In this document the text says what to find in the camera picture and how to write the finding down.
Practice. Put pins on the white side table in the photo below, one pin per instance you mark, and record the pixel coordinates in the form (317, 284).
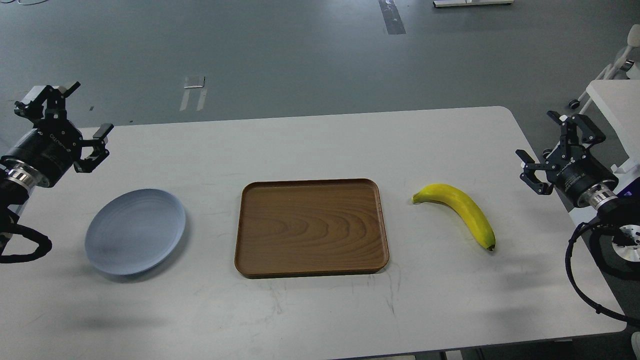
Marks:
(619, 102)

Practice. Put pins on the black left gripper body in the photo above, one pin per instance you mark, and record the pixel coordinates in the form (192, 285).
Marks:
(50, 149)

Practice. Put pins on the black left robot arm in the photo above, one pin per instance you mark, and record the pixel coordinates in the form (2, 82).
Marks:
(16, 186)

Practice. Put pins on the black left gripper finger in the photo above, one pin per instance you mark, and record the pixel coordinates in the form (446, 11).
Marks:
(45, 103)
(98, 152)

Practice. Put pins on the white rolling cart frame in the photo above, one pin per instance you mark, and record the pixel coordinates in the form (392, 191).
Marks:
(624, 67)

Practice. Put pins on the yellow banana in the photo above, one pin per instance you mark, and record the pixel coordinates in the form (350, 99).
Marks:
(465, 207)

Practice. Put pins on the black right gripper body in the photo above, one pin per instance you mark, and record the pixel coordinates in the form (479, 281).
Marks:
(577, 172)

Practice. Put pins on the white base at top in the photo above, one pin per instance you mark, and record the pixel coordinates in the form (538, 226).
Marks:
(440, 4)

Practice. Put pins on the brown wooden tray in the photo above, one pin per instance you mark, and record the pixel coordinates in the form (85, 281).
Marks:
(306, 228)

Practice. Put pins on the blue-grey round plate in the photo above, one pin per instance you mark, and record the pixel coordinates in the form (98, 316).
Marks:
(135, 232)

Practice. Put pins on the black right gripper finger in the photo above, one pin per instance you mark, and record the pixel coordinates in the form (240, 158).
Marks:
(578, 133)
(528, 174)

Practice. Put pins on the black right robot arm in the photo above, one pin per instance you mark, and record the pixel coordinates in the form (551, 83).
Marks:
(612, 210)

